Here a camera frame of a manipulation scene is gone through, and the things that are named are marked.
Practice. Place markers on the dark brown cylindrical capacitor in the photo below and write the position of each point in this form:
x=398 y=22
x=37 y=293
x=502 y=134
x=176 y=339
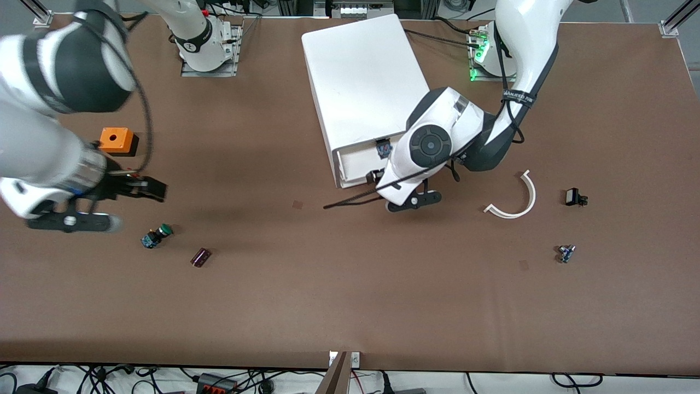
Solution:
x=200 y=257

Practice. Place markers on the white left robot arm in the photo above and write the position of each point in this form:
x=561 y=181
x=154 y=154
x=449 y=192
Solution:
x=432 y=145

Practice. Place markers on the aluminium frame profile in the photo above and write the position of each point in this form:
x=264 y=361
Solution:
x=670 y=26
x=42 y=19

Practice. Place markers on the small black switch component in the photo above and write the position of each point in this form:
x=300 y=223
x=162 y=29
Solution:
x=573 y=197

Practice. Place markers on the white electrical device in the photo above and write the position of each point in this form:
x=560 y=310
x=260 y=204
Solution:
x=353 y=11

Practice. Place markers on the green push button switch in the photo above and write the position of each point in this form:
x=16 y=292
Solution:
x=153 y=237

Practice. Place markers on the black power strip red switches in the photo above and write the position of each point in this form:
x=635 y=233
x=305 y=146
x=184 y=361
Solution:
x=216 y=386

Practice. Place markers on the black power adapter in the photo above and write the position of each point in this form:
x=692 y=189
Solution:
x=33 y=389

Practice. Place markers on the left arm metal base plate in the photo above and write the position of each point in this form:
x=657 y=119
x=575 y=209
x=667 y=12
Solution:
x=481 y=78

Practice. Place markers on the white drawer cabinet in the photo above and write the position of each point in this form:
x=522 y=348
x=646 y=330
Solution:
x=361 y=71

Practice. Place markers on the white plastic drawer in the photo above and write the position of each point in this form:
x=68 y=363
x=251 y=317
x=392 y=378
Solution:
x=358 y=164

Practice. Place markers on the orange button enclosure box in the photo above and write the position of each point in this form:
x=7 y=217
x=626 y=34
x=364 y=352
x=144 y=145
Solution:
x=115 y=139

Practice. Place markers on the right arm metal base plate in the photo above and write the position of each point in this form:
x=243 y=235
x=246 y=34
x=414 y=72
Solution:
x=210 y=71

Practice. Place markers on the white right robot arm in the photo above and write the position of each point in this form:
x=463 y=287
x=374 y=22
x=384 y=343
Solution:
x=33 y=148

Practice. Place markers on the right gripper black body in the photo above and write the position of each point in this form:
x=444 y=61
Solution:
x=117 y=185

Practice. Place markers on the small blue electronic component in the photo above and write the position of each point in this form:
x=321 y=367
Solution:
x=566 y=253

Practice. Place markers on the white metal bracket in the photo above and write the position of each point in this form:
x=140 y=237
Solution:
x=355 y=359

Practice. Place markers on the white curved plastic piece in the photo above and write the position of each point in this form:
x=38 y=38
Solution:
x=528 y=205

